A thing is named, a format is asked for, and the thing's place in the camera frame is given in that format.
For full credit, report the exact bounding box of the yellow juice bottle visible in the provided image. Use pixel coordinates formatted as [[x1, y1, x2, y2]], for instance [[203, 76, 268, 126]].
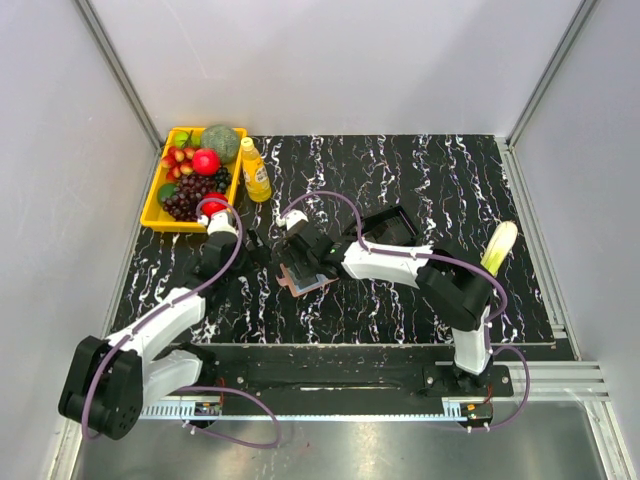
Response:
[[240, 137, 272, 203]]

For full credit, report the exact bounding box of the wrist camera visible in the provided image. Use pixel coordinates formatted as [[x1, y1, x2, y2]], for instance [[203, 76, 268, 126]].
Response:
[[276, 209, 308, 232], [197, 210, 238, 236]]

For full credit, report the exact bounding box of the red pomegranate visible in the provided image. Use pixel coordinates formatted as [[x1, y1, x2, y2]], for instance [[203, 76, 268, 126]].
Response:
[[201, 193, 227, 217], [192, 149, 221, 176]]

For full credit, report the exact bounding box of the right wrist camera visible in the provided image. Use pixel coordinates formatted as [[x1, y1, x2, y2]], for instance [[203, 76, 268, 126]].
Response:
[[276, 209, 308, 232]]

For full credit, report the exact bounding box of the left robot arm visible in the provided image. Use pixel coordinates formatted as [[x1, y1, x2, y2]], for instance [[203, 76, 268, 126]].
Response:
[[58, 228, 271, 440]]

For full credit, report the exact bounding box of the black card box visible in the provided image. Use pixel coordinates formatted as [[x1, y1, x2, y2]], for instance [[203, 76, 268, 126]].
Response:
[[360, 205, 418, 246]]

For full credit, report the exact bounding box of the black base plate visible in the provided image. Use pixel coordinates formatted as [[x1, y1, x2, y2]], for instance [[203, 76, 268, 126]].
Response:
[[202, 344, 514, 419]]

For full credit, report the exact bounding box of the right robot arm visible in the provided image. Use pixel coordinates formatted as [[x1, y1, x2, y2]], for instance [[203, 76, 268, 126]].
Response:
[[277, 221, 493, 396]]

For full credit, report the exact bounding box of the dark purple grape bunch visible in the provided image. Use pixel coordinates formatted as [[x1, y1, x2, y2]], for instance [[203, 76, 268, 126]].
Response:
[[160, 173, 215, 222]]

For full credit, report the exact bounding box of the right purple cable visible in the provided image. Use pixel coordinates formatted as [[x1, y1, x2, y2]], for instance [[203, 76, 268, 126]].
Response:
[[279, 190, 532, 433]]

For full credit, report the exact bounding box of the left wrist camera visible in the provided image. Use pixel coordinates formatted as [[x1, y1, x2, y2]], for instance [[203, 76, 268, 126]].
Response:
[[197, 210, 238, 236]]

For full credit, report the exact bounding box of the small red fruit bunch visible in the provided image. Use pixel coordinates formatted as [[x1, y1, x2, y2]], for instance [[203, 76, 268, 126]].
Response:
[[160, 146, 196, 183]]

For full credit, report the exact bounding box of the pink leather card holder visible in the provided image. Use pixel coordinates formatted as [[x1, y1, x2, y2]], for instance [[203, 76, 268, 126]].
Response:
[[276, 264, 335, 297]]

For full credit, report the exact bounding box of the yellow plastic tray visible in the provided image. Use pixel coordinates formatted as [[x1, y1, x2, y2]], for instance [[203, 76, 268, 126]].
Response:
[[140, 126, 242, 234]]

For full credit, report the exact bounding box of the small black grape bunch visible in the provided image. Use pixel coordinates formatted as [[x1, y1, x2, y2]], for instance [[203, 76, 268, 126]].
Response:
[[214, 166, 233, 195]]

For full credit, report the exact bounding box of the red pomegranate upper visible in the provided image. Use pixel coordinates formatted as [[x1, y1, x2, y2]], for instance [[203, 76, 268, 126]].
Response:
[[192, 149, 221, 176]]

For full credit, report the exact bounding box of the red pomegranate lower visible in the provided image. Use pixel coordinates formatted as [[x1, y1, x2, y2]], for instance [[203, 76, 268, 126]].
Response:
[[201, 193, 227, 217]]

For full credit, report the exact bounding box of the green melon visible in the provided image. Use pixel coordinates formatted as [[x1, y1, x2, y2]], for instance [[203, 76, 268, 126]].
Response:
[[200, 124, 241, 165]]

